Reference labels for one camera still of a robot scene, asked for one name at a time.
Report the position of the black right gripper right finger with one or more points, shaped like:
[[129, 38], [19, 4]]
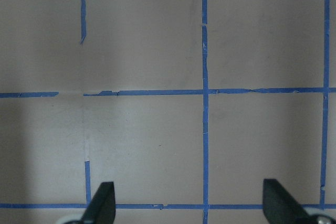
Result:
[[279, 207]]

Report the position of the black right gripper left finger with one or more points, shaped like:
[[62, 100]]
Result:
[[102, 208]]

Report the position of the brown paper table mat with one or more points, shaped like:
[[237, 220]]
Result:
[[186, 105]]

